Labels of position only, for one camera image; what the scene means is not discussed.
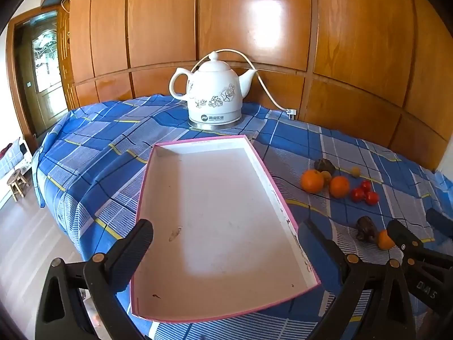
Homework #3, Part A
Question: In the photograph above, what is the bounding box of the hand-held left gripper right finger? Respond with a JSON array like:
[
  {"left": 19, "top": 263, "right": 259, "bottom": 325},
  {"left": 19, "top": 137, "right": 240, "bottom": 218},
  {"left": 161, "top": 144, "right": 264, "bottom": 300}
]
[{"left": 299, "top": 219, "right": 415, "bottom": 340}]

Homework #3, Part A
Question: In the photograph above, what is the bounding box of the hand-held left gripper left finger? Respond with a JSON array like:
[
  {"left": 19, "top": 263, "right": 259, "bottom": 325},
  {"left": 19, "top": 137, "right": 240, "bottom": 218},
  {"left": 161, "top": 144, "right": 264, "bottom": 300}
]
[{"left": 35, "top": 219, "right": 155, "bottom": 340}]

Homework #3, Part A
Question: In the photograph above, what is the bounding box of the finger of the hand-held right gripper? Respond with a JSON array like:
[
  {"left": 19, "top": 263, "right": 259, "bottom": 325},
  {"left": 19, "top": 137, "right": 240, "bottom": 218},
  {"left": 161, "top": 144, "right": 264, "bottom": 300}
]
[
  {"left": 426, "top": 208, "right": 453, "bottom": 239},
  {"left": 386, "top": 219, "right": 424, "bottom": 267}
]

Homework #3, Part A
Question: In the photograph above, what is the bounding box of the small orange mandarin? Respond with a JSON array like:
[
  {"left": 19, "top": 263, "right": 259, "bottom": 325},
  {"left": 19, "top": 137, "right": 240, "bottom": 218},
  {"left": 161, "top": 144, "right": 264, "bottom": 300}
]
[{"left": 377, "top": 229, "right": 396, "bottom": 251}]

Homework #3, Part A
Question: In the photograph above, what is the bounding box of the dark brown water chestnut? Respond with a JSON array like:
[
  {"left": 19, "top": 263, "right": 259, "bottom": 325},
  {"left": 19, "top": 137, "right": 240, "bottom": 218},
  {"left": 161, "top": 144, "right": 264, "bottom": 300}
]
[
  {"left": 356, "top": 216, "right": 377, "bottom": 243},
  {"left": 314, "top": 158, "right": 336, "bottom": 176}
]

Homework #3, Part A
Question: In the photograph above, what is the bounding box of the pink-edged white cardboard box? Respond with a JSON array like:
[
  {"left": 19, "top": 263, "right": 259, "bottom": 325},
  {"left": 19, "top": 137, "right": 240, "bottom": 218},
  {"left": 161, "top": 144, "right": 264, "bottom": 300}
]
[{"left": 129, "top": 135, "right": 321, "bottom": 324}]

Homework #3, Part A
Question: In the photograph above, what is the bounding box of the blue plaid cloth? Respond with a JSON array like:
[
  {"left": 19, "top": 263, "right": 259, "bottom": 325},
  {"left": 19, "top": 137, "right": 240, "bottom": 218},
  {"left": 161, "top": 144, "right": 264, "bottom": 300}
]
[{"left": 32, "top": 94, "right": 453, "bottom": 340}]

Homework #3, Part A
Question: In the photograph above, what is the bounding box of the small wooden stool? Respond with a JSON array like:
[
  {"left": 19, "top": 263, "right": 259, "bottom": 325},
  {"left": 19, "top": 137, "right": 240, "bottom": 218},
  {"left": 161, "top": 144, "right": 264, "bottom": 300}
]
[{"left": 7, "top": 169, "right": 31, "bottom": 202}]

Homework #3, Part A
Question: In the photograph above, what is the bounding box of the round metal kettle base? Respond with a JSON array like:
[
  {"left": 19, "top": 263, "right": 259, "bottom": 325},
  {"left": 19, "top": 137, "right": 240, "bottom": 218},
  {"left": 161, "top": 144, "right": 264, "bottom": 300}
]
[{"left": 187, "top": 116, "right": 242, "bottom": 129}]

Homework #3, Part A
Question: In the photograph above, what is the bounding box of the wooden door with glass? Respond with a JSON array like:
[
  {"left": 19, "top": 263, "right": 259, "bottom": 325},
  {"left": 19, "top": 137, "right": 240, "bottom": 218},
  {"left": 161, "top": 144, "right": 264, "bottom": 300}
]
[{"left": 7, "top": 6, "right": 71, "bottom": 146}]

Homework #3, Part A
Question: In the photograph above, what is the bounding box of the white floral ceramic kettle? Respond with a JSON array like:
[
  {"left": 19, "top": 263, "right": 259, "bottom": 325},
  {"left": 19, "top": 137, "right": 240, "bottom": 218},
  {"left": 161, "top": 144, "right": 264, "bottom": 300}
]
[{"left": 169, "top": 52, "right": 257, "bottom": 124}]

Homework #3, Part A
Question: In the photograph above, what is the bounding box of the wooden wardrobe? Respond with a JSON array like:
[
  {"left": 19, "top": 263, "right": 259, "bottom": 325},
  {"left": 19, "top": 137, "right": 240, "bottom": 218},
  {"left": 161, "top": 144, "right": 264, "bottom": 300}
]
[{"left": 40, "top": 0, "right": 453, "bottom": 171}]

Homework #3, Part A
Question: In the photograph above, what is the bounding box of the white power cable with plug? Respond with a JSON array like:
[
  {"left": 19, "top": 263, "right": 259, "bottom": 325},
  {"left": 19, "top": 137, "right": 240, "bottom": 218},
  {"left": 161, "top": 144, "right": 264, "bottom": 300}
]
[{"left": 191, "top": 48, "right": 297, "bottom": 118}]

